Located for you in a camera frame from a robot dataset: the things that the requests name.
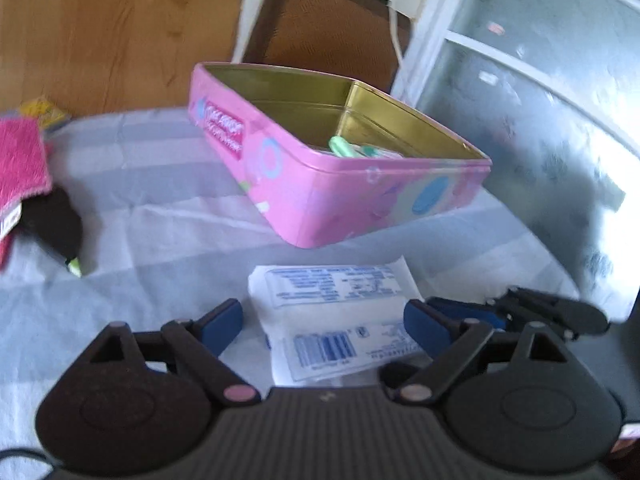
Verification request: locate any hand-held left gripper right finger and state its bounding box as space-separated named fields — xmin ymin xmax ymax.
xmin=395 ymin=299 xmax=576 ymax=406

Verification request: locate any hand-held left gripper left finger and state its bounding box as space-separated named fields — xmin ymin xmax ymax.
xmin=75 ymin=298 xmax=262 ymax=408

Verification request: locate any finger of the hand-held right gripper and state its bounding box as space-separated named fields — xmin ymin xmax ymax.
xmin=487 ymin=287 xmax=612 ymax=343
xmin=429 ymin=296 xmax=507 ymax=331

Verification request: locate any white packet with blue print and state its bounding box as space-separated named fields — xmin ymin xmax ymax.
xmin=247 ymin=255 xmax=431 ymax=388

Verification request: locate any pink tin box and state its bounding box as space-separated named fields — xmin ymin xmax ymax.
xmin=188 ymin=62 xmax=493 ymax=249

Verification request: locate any black pouch with green tip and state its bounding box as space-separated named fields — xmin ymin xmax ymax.
xmin=17 ymin=185 xmax=85 ymax=278

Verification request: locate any pink fluffy towel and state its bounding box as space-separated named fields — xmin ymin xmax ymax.
xmin=0 ymin=115 xmax=53 ymax=268

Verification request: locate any striped bed sheet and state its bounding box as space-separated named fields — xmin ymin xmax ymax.
xmin=0 ymin=107 xmax=581 ymax=456

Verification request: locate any green plastic item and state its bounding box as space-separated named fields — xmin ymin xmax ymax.
xmin=327 ymin=135 xmax=401 ymax=159

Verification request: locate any frosted glass door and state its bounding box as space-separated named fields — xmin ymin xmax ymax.
xmin=390 ymin=0 xmax=640 ymax=321

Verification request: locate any yellow packet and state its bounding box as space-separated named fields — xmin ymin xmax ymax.
xmin=20 ymin=96 xmax=68 ymax=131

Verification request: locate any wood pattern sheet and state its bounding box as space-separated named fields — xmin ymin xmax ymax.
xmin=0 ymin=0 xmax=256 ymax=116

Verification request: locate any black cable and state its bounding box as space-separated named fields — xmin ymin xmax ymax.
xmin=0 ymin=447 xmax=53 ymax=473

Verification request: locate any long white cable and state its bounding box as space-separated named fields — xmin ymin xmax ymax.
xmin=380 ymin=0 xmax=403 ymax=68

